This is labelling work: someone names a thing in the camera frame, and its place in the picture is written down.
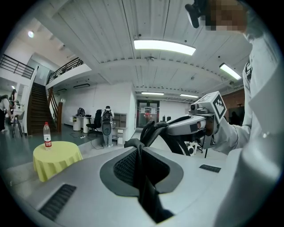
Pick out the white desk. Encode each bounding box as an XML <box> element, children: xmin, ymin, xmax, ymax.
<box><xmin>71</xmin><ymin>114</ymin><xmax>93</xmax><ymax>132</ymax></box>

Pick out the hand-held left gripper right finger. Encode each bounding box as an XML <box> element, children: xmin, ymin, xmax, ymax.
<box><xmin>143</xmin><ymin>147</ymin><xmax>244</xmax><ymax>227</ymax></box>

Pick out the black office chair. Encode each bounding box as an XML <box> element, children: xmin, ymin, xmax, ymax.
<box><xmin>86</xmin><ymin>109</ymin><xmax>103</xmax><ymax>136</ymax></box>

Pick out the dark wooden staircase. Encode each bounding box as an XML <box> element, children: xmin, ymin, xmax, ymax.
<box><xmin>27</xmin><ymin>82</ymin><xmax>63</xmax><ymax>136</ymax></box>

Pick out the black balcony railing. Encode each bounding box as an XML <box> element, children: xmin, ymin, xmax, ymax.
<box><xmin>0</xmin><ymin>53</ymin><xmax>36</xmax><ymax>80</ymax></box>
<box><xmin>46</xmin><ymin>57</ymin><xmax>85</xmax><ymax>85</ymax></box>

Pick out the round table with yellow cloth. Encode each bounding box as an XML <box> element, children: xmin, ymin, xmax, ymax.
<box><xmin>33</xmin><ymin>141</ymin><xmax>83</xmax><ymax>183</ymax></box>

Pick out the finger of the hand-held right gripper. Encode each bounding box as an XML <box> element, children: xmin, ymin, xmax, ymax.
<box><xmin>166</xmin><ymin>114</ymin><xmax>194</xmax><ymax>126</ymax></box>
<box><xmin>166</xmin><ymin>121</ymin><xmax>197</xmax><ymax>136</ymax></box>

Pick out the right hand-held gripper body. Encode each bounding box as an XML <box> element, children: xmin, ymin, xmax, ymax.
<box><xmin>188</xmin><ymin>90</ymin><xmax>228</xmax><ymax>149</ymax></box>

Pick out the black monitor screen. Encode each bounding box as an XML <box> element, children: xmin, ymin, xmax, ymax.
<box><xmin>228</xmin><ymin>107</ymin><xmax>245</xmax><ymax>126</ymax></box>

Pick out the white shelf cabinet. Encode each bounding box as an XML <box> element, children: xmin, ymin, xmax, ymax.
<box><xmin>111</xmin><ymin>113</ymin><xmax>128</xmax><ymax>145</ymax></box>

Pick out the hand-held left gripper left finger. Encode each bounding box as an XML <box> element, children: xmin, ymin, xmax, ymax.
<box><xmin>4</xmin><ymin>147</ymin><xmax>156</xmax><ymax>227</ymax></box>

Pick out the glass double door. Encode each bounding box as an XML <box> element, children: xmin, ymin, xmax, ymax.
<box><xmin>136</xmin><ymin>99</ymin><xmax>161</xmax><ymax>129</ymax></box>

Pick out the black head camera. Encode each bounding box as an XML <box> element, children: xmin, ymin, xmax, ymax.
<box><xmin>185</xmin><ymin>0</ymin><xmax>206</xmax><ymax>29</ymax></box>

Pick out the clear plastic water bottle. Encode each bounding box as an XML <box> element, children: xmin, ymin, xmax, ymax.
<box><xmin>43</xmin><ymin>121</ymin><xmax>52</xmax><ymax>151</ymax></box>

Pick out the white wheeled base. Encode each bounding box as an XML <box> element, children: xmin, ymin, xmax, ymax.
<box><xmin>187</xmin><ymin>141</ymin><xmax>204</xmax><ymax>155</ymax></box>

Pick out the grey chair with black legs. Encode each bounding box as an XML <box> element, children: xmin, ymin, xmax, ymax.
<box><xmin>12</xmin><ymin>110</ymin><xmax>25</xmax><ymax>137</ymax></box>

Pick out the person's right forearm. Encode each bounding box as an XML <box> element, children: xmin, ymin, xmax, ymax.
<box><xmin>212</xmin><ymin>119</ymin><xmax>252</xmax><ymax>156</ymax></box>

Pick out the person's white coat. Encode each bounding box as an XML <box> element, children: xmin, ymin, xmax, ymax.
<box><xmin>213</xmin><ymin>6</ymin><xmax>284</xmax><ymax>227</ymax></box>

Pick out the white power strip with cable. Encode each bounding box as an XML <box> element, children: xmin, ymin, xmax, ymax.
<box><xmin>70</xmin><ymin>131</ymin><xmax>87</xmax><ymax>140</ymax></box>

